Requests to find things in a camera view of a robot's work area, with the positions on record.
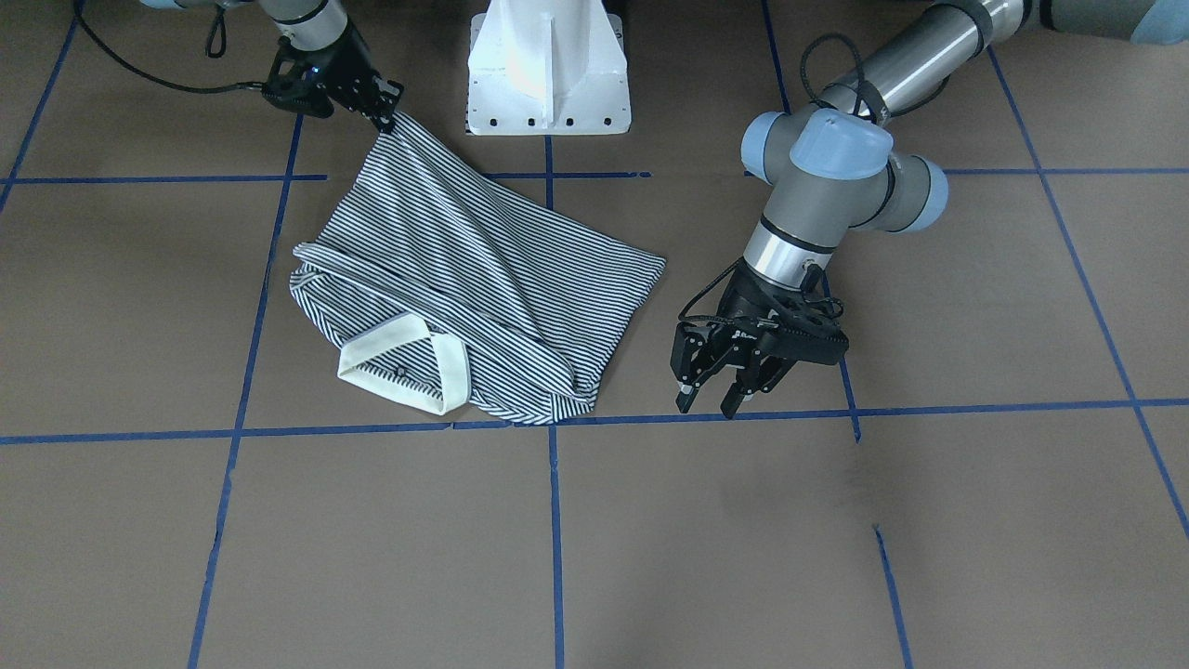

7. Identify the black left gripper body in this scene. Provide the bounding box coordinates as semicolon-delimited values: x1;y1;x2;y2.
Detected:
674;261;850;372

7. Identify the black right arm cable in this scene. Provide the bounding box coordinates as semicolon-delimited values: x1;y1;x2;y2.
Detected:
73;0;279;96

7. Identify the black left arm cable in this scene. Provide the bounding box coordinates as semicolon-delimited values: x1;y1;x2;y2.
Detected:
799;33;893;126

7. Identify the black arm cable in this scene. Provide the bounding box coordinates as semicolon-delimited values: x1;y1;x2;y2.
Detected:
73;0;279;96
799;33;893;126

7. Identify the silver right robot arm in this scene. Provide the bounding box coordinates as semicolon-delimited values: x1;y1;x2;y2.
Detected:
149;1;404;133

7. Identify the blue white striped polo shirt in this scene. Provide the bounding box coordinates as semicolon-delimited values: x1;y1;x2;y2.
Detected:
289;111;665;425

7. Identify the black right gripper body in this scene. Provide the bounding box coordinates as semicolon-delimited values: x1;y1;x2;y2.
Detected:
262;27;404;122

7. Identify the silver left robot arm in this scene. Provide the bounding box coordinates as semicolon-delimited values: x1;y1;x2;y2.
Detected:
671;1;1185;419

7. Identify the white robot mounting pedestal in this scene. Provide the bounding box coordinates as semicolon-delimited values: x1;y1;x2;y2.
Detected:
464;1;633;135

